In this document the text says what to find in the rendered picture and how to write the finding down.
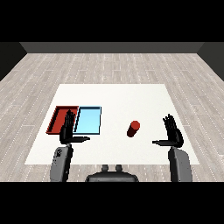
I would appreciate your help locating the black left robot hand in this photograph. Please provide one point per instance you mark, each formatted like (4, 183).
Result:
(66, 133)

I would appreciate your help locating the small red can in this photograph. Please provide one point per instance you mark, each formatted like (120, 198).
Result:
(133, 128)

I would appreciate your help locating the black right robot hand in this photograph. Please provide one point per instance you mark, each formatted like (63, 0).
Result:
(175, 134)

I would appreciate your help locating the dark grey robot body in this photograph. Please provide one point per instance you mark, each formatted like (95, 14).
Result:
(111, 176)

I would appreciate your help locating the red shallow open box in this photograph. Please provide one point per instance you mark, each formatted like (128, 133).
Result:
(58, 120)

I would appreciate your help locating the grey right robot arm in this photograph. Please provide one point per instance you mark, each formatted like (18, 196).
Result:
(180, 164)

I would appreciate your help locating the light blue shallow open box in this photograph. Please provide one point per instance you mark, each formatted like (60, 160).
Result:
(87, 120)

